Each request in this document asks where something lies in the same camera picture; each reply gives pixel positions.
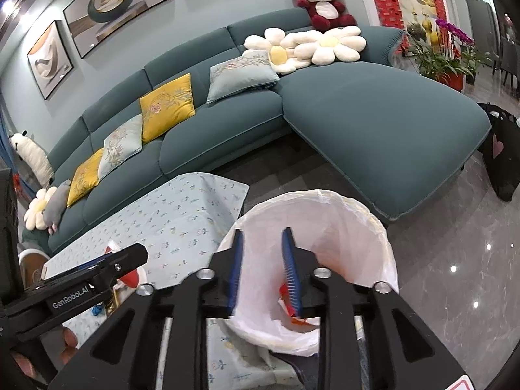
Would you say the white flower cushion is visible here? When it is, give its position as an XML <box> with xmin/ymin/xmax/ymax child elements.
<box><xmin>294</xmin><ymin>25</ymin><xmax>365</xmax><ymax>67</ymax></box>
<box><xmin>244</xmin><ymin>28</ymin><xmax>299</xmax><ymax>75</ymax></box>
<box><xmin>23</xmin><ymin>187</ymin><xmax>58</xmax><ymax>232</ymax></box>

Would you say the teal sectional sofa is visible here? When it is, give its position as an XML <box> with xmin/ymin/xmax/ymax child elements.
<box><xmin>22</xmin><ymin>8</ymin><xmax>492</xmax><ymax>254</ymax></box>

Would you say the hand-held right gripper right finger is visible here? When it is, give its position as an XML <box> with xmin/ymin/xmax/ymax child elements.
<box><xmin>281</xmin><ymin>227</ymin><xmax>474</xmax><ymax>390</ymax></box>

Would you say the yellow embroidered pillow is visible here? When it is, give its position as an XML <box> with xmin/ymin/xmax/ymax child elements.
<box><xmin>140</xmin><ymin>74</ymin><xmax>196</xmax><ymax>144</ymax></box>
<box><xmin>67</xmin><ymin>148</ymin><xmax>104</xmax><ymax>208</ymax></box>

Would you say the grey mouse plush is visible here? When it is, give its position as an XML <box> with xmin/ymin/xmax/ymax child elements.
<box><xmin>43</xmin><ymin>179</ymin><xmax>72</xmax><ymax>234</ymax></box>

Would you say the potted orchid plant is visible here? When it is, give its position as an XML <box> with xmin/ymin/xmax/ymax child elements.
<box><xmin>406</xmin><ymin>18</ymin><xmax>494</xmax><ymax>92</ymax></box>

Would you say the person's left hand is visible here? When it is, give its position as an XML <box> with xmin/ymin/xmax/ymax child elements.
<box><xmin>10</xmin><ymin>327</ymin><xmax>80</xmax><ymax>380</ymax></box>

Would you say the white lined waste bin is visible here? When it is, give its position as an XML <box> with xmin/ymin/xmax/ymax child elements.
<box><xmin>215</xmin><ymin>189</ymin><xmax>401</xmax><ymax>358</ymax></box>

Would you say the round wooden stool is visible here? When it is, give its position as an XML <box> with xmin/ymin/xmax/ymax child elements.
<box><xmin>18</xmin><ymin>250</ymin><xmax>51</xmax><ymax>289</ymax></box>

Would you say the white long plush toy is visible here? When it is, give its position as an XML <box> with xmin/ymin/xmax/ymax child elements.
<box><xmin>8</xmin><ymin>130</ymin><xmax>55</xmax><ymax>189</ymax></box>

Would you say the grey dining chair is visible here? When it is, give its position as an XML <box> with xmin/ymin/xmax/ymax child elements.
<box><xmin>493</xmin><ymin>36</ymin><xmax>520</xmax><ymax>90</ymax></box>

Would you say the red bear plush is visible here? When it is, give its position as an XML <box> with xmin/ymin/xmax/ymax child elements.
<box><xmin>293</xmin><ymin>0</ymin><xmax>357</xmax><ymax>31</ymax></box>

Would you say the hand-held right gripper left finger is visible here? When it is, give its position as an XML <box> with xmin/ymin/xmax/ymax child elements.
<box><xmin>48</xmin><ymin>228</ymin><xmax>245</xmax><ymax>390</ymax></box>

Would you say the grey embroidered pillow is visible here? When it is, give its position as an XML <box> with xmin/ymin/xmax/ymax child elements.
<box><xmin>206</xmin><ymin>50</ymin><xmax>281</xmax><ymax>104</ymax></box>
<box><xmin>98</xmin><ymin>114</ymin><xmax>144</xmax><ymax>179</ymax></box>

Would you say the black bag with pink heart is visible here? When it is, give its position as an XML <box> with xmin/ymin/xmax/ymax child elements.
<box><xmin>477</xmin><ymin>103</ymin><xmax>520</xmax><ymax>202</ymax></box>

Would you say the red white paper cup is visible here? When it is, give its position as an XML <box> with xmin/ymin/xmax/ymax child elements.
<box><xmin>116</xmin><ymin>270</ymin><xmax>141</xmax><ymax>289</ymax></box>

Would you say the small abstract wall painting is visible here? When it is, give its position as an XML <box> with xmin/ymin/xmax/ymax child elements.
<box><xmin>26</xmin><ymin>20</ymin><xmax>74</xmax><ymax>100</ymax></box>

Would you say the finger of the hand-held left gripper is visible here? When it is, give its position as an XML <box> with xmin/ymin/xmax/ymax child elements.
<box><xmin>75</xmin><ymin>243</ymin><xmax>149</xmax><ymax>284</ymax></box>

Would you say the large abstract wall painting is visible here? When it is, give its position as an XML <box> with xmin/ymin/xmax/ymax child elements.
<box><xmin>63</xmin><ymin>0</ymin><xmax>175</xmax><ymax>58</ymax></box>

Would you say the blue curtain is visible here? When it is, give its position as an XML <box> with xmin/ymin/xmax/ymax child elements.
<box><xmin>0</xmin><ymin>103</ymin><xmax>15</xmax><ymax>171</ymax></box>

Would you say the floral light blue tablecloth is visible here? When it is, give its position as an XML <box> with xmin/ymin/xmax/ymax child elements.
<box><xmin>43</xmin><ymin>172</ymin><xmax>303</xmax><ymax>390</ymax></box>

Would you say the plain orange plastic bag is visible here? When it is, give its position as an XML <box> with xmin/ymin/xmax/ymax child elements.
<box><xmin>277</xmin><ymin>282</ymin><xmax>322</xmax><ymax>331</ymax></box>

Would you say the red gold wall hanging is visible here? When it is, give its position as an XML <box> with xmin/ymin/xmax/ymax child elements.
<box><xmin>363</xmin><ymin>0</ymin><xmax>443</xmax><ymax>55</ymax></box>

